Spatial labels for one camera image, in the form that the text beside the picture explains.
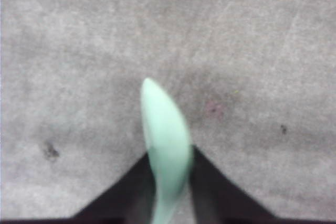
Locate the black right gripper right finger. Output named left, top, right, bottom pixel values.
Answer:
left=189, top=144, right=279, bottom=221

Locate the mint green plastic spoon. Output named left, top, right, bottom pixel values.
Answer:
left=140, top=78, right=193, bottom=223

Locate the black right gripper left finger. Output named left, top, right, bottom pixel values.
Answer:
left=70, top=152, right=156, bottom=221

